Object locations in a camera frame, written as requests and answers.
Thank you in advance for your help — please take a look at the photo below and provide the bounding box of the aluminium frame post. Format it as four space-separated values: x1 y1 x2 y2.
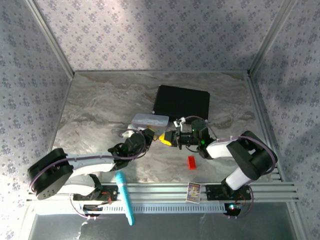
248 0 296 75
25 0 76 77

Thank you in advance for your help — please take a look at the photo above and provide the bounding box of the black connector board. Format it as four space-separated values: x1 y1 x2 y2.
82 204 104 217

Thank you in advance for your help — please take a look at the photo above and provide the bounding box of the white slotted cable duct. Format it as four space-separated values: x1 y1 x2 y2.
72 203 230 215

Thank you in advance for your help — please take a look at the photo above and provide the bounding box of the pastel cartoon tin box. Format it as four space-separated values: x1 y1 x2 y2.
131 113 170 129

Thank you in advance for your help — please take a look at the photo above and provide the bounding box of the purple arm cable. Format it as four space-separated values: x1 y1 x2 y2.
28 129 147 221
182 115 278 220

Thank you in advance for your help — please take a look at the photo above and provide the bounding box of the circuit board with green light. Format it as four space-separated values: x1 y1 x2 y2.
224 202 244 216

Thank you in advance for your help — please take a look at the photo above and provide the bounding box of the aluminium front frame rail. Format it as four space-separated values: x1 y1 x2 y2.
26 181 300 203

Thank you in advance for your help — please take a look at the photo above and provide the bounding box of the aluminium back rail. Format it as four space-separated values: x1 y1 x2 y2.
73 69 251 75

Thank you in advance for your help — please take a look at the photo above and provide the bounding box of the red plastic block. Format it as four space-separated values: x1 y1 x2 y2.
187 155 197 171

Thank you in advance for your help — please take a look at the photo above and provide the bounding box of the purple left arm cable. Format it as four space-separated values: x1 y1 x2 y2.
28 129 147 221

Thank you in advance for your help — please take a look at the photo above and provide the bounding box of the black flat case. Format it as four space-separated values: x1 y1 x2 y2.
152 84 211 121

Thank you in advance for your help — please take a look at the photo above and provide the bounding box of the aluminium side rail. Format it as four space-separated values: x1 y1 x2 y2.
246 72 287 182
47 73 76 153

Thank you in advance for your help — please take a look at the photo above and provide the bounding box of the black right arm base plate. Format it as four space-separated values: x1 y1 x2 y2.
205 184 252 201

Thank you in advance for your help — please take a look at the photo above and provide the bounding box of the teal plastic pen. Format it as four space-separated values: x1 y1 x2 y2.
114 171 136 226

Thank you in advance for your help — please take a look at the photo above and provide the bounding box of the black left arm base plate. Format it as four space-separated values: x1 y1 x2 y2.
72 189 119 202

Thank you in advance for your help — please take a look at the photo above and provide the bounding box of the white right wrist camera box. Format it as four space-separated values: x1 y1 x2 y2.
173 116 186 128

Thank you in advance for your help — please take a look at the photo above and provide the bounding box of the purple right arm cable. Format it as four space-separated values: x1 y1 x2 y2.
182 115 278 220

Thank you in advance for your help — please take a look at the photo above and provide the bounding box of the playing card box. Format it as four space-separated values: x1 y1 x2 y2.
185 181 202 204

